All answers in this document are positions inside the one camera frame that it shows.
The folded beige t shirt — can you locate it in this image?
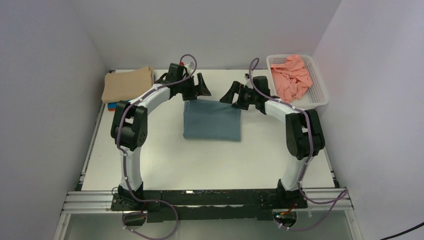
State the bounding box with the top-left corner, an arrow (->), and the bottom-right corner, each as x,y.
101,66 -> 156,104

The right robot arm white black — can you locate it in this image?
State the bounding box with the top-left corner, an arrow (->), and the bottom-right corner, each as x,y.
219,73 -> 325,199

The black cable at corner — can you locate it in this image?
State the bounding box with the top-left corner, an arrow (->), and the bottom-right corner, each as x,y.
379,221 -> 424,240

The salmon pink t shirt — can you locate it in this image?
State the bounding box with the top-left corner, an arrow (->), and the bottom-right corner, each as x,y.
270,54 -> 313,104

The aluminium frame rail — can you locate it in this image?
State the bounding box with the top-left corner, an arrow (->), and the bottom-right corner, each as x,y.
62,188 -> 354,214

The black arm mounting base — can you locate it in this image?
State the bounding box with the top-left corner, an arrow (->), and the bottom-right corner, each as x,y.
110,188 -> 308,223

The white plastic basket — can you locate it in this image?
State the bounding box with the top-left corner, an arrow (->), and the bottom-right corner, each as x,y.
266,54 -> 329,109

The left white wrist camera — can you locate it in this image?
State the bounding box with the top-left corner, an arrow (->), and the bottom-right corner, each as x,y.
179,61 -> 196,73

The teal blue t shirt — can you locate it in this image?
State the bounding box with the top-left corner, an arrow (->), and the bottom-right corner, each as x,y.
183,99 -> 242,142

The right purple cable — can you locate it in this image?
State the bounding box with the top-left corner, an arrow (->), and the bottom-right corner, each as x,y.
247,57 -> 349,233

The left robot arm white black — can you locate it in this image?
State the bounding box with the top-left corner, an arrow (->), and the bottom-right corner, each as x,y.
110,62 -> 211,202

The folded blue t shirt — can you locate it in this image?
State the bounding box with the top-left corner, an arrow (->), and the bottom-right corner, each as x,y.
107,74 -> 157,111

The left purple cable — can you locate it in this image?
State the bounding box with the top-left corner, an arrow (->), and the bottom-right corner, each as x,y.
117,54 -> 180,240

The purple cable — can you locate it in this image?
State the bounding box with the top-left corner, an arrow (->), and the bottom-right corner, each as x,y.
247,57 -> 349,233
117,54 -> 180,240

